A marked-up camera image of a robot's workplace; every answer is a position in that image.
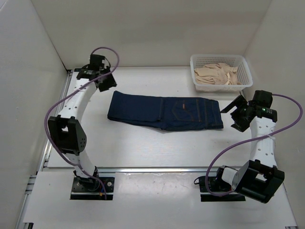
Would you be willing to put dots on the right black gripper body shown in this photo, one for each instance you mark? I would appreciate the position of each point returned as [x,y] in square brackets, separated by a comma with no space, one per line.
[241,121]

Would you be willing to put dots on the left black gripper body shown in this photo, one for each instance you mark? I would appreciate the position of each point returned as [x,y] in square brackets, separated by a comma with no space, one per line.
[109,82]

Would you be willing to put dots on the dark blue denim trousers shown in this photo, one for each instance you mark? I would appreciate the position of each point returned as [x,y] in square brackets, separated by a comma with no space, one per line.
[166,113]

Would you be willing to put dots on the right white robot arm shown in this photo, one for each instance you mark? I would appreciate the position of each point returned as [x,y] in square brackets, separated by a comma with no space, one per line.
[259,178]

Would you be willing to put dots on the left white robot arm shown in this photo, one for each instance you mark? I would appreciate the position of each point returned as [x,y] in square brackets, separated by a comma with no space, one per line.
[65,130]

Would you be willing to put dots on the beige trousers in basket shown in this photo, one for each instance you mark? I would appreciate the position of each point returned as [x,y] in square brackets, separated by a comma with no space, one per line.
[217,74]

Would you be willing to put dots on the white plastic basket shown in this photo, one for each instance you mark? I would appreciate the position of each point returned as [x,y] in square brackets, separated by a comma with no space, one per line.
[243,72]

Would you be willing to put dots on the aluminium front rail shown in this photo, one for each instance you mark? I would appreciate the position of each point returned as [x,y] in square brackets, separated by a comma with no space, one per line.
[152,169]

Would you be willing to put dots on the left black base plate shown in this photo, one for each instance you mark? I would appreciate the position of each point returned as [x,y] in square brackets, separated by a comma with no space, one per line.
[93,190]

